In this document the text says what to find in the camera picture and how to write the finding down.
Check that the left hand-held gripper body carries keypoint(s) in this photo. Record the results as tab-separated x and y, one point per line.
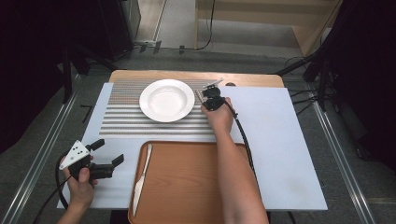
74	154

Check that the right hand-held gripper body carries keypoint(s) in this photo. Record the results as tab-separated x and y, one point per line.
213	101

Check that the silver fork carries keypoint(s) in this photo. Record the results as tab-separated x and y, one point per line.
199	95

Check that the silver table knife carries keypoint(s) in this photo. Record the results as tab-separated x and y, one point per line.
141	183

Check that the white deep plate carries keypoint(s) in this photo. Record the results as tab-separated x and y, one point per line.
166	101

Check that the brown wooden tray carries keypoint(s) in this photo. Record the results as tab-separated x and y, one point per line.
183	180

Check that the person's right hand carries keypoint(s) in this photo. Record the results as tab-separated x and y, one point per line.
221	119

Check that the person's left hand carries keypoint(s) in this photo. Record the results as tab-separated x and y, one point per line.
79	193

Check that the striped woven placemat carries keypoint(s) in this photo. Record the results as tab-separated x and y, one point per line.
124	118

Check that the wooden table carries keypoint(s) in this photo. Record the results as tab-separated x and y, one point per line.
249	79

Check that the beige wooden cabinet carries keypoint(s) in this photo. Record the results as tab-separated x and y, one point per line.
264	15

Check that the dark curtain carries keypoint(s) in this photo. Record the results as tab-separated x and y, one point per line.
28	62

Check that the black tripod stand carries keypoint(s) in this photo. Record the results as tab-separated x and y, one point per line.
317	65

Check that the black cabinet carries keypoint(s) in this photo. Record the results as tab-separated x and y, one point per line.
120	28

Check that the metal floor rail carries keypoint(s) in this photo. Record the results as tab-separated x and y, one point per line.
342	161
40	155

